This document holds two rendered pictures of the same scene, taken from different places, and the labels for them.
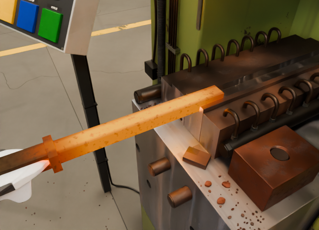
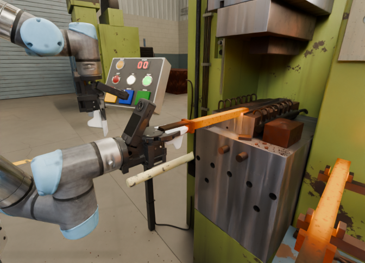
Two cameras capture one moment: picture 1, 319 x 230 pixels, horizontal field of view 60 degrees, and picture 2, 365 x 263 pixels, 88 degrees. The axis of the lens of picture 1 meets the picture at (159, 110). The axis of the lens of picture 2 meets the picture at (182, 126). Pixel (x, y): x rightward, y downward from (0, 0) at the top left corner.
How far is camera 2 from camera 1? 41 cm
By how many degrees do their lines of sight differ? 24
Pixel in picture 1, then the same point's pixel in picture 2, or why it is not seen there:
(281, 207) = (293, 146)
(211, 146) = (250, 131)
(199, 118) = (240, 119)
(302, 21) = (260, 94)
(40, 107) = not seen: hidden behind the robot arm
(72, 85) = not seen: hidden behind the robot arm
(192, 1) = (216, 81)
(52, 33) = not seen: hidden behind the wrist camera
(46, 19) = (140, 95)
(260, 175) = (282, 127)
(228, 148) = (260, 126)
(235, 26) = (235, 94)
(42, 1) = (137, 88)
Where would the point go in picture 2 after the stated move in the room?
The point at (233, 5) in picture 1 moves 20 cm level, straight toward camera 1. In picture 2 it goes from (233, 83) to (243, 89)
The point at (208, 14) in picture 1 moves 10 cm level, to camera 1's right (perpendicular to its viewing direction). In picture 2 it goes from (225, 86) to (243, 86)
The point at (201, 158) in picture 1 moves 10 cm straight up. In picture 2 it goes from (247, 136) to (250, 109)
